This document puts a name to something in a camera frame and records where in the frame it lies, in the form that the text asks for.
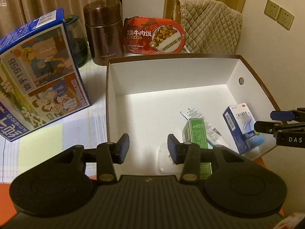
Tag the wall power sockets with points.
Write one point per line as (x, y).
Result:
(279, 14)

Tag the green medicine box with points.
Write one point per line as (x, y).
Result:
(194, 131)

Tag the white foil sachet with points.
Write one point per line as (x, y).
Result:
(213, 135)

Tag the red instant rice bowl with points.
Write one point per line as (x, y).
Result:
(150, 36)

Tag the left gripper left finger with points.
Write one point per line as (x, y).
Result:
(107, 154)

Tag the clear plastic case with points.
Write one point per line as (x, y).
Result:
(166, 165)

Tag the beige quilted cover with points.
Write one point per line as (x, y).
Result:
(210, 27)

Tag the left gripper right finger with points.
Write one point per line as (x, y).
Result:
(197, 161)

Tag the brown thermos jar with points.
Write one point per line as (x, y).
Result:
(103, 24)

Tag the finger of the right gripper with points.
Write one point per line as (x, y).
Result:
(278, 129)
(297, 115)

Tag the dark glass kettle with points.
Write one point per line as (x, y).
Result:
(78, 41)

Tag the blue white medicine box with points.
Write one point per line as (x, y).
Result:
(240, 122)

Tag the plaid pastel cloth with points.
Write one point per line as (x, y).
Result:
(86, 127)

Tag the blue milk carton box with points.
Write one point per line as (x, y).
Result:
(40, 80)

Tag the brown storage box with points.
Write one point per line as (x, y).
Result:
(145, 95)

